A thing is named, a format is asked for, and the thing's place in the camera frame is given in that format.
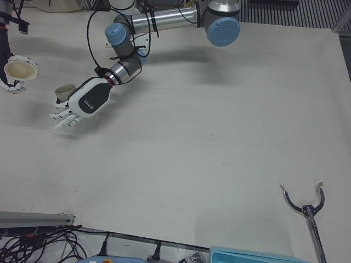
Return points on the blue-grey teach pendant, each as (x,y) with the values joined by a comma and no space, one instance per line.
(120,259)

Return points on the metal grabber tool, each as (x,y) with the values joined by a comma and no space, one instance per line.
(312,219)

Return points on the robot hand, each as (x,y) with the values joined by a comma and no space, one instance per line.
(90,100)
(3,46)

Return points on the aluminium profile frame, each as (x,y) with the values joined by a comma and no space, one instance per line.
(33,217)

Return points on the teal plastic bin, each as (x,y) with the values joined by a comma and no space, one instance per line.
(246,256)

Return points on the aluminium base profile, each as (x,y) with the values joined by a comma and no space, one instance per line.
(93,3)

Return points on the UR5e robot arm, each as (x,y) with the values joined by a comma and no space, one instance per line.
(170,17)
(4,11)

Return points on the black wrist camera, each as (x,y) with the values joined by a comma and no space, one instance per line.
(24,28)
(100,71)

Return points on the bag of metal parts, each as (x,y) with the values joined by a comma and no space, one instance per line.
(193,258)

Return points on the aluminium profile post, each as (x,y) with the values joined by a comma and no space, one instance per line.
(342,22)

